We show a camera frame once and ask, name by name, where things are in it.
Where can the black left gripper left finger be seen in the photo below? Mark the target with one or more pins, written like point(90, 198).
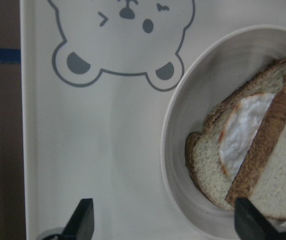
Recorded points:
point(81, 224)

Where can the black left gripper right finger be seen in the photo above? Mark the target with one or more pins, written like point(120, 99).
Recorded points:
point(250, 224)

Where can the bread slice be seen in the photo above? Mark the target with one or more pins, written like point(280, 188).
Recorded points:
point(262, 174)
point(214, 157)

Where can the white plate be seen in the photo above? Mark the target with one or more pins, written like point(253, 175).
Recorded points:
point(219, 71)

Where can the bread slice under egg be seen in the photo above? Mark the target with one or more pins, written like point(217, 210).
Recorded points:
point(214, 157)

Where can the fried egg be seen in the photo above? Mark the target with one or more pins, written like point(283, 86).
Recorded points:
point(240, 129)

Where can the cream bear tray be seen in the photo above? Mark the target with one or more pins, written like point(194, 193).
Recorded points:
point(97, 79)

